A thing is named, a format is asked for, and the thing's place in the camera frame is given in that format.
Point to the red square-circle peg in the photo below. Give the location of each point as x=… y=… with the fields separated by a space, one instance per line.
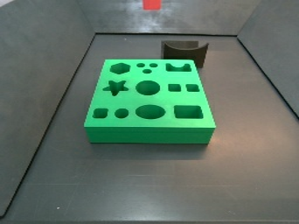
x=152 y=5

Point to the green shape-sorter block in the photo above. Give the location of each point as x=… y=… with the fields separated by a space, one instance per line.
x=150 y=101

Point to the black curved foam piece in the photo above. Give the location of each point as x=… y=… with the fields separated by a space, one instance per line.
x=184 y=50

